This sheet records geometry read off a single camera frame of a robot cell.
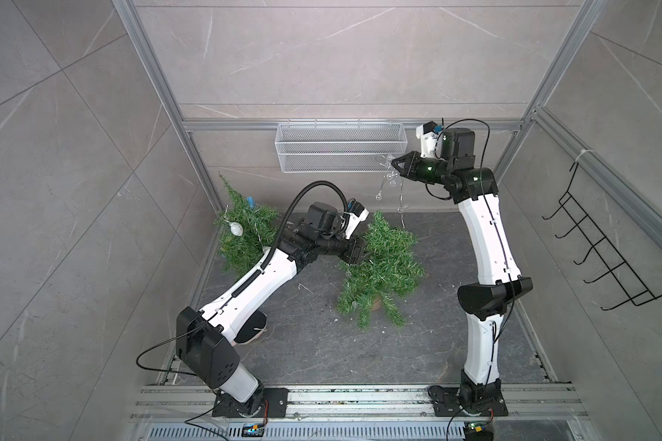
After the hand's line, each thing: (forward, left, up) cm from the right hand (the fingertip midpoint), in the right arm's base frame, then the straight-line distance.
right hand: (395, 161), depth 74 cm
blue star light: (-4, +42, -10) cm, 43 cm away
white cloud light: (-15, +44, -10) cm, 48 cm away
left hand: (-19, +7, -13) cm, 24 cm away
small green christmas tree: (-13, +43, -13) cm, 47 cm away
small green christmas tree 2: (-29, +4, -10) cm, 31 cm away
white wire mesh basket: (+27, +15, -12) cm, 33 cm away
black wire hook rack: (-22, -50, -11) cm, 56 cm away
